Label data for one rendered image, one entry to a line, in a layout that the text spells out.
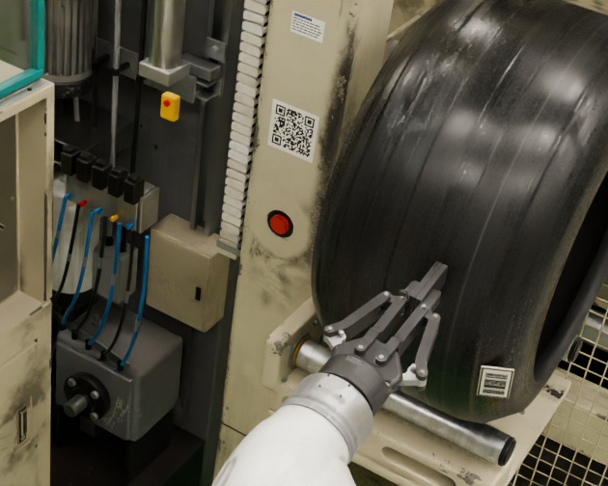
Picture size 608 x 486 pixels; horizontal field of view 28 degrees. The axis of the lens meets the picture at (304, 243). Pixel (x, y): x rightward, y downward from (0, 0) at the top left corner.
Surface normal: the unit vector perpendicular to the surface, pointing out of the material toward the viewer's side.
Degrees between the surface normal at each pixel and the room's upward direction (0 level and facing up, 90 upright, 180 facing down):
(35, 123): 90
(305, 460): 30
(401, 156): 55
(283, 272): 90
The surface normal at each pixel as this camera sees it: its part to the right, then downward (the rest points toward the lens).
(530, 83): -0.12, -0.51
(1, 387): 0.85, 0.38
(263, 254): -0.51, 0.44
